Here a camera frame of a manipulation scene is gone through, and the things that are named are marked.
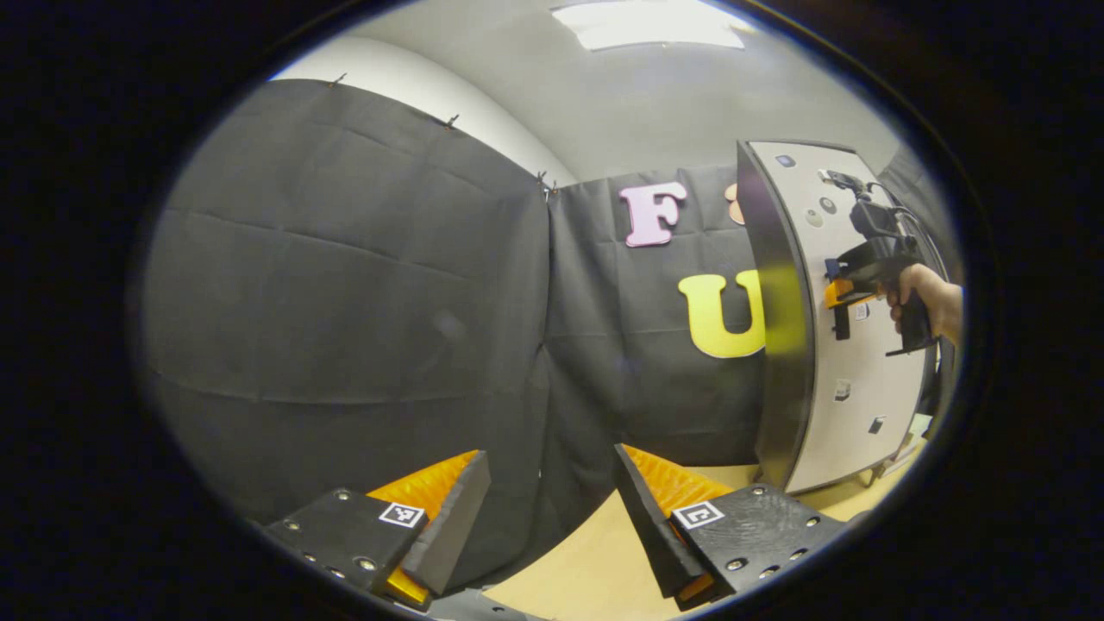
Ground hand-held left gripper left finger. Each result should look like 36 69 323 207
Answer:
261 448 492 613

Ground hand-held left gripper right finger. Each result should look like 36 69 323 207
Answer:
612 443 846 613

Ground white cabinet door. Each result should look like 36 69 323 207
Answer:
747 140 941 494

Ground black backdrop cloth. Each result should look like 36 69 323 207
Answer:
138 78 963 596

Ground black cable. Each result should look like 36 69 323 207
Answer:
818 169 951 281

